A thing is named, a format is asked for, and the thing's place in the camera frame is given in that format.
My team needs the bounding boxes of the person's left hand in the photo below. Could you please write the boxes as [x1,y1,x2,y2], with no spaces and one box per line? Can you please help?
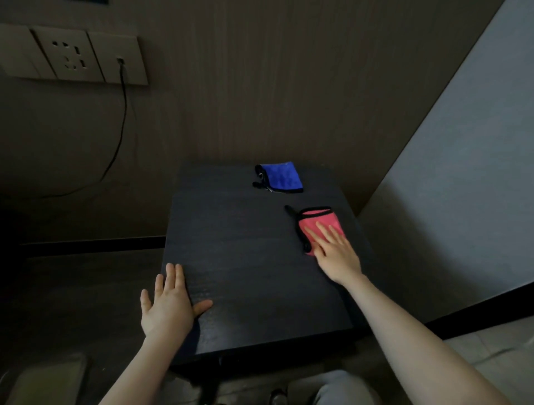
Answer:
[140,263,214,341]

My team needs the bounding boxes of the person's right hand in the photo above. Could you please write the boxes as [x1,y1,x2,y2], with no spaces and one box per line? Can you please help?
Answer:
[303,221,364,288]

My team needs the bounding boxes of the pink cloth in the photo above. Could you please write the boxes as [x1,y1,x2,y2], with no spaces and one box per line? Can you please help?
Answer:
[284,204,347,256]

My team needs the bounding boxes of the blue cloth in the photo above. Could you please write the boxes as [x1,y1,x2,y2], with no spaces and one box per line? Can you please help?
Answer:
[252,161,304,194]

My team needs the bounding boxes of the person's right forearm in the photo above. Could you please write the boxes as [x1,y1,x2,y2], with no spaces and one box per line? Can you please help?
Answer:
[344,273,512,405]

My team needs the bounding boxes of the person's left forearm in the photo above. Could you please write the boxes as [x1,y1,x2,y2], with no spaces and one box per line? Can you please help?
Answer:
[98,333,189,405]

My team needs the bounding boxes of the person's beige trousers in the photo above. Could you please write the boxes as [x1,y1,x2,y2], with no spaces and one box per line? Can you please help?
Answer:
[288,369,383,405]

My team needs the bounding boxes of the black table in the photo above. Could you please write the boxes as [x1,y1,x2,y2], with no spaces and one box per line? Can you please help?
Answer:
[160,165,376,376]

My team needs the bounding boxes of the clear plastic tray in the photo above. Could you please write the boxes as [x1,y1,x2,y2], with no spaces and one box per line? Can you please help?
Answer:
[0,354,88,405]

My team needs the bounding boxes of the black skirting board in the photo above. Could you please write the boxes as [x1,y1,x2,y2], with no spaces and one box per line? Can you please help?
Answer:
[425,281,534,341]

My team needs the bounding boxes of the black cable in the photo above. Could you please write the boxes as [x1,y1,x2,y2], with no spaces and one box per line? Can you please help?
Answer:
[37,57,128,200]

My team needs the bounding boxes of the beige wall port plate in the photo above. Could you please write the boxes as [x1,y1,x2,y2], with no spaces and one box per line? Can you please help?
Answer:
[86,31,149,86]

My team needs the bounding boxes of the beige wall power socket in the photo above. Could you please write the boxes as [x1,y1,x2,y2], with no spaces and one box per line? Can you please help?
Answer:
[31,26,105,83]

